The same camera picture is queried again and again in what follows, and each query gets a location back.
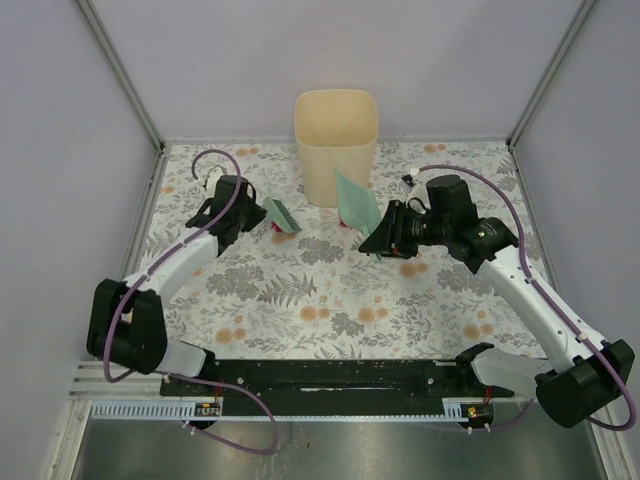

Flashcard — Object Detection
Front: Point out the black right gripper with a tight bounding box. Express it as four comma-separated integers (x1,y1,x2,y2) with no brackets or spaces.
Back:
358,200,451,260

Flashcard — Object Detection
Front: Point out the green hand brush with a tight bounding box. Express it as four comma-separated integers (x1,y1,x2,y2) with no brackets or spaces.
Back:
263,197,301,234

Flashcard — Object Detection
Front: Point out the green dustpan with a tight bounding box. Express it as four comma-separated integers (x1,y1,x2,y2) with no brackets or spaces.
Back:
334,168,382,240

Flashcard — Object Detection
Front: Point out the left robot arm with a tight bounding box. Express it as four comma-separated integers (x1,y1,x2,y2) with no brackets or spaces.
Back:
86,175,266,395

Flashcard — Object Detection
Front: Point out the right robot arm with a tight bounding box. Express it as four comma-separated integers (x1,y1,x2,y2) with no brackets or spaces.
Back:
359,167,638,431

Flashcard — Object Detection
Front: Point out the floral table cloth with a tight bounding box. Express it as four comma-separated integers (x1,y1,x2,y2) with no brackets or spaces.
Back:
141,144,542,359

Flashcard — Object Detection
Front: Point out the beige waste bin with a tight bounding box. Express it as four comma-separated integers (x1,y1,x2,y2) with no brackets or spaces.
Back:
294,89,379,207

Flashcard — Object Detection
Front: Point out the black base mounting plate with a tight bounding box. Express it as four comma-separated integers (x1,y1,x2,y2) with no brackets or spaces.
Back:
159,357,516,404

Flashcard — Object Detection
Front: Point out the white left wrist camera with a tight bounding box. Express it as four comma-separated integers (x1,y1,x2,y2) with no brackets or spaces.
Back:
201,166,226,196

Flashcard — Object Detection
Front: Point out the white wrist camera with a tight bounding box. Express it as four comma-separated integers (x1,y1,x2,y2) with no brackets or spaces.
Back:
399,168,429,214
201,166,226,196

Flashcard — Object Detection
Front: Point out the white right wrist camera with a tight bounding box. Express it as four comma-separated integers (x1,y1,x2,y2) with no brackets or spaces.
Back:
399,168,429,214

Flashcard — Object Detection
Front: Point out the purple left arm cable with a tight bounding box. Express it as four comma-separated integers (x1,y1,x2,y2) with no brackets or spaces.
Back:
102,147,282,456

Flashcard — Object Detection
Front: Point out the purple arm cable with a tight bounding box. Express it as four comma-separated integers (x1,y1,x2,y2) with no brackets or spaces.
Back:
102,147,282,456
414,163,634,436

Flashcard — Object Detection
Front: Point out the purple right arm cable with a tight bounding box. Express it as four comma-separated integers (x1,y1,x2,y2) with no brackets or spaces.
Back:
414,163,634,436

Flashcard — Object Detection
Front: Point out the slotted cable duct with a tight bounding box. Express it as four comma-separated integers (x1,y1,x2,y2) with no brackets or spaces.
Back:
90,397,494,424

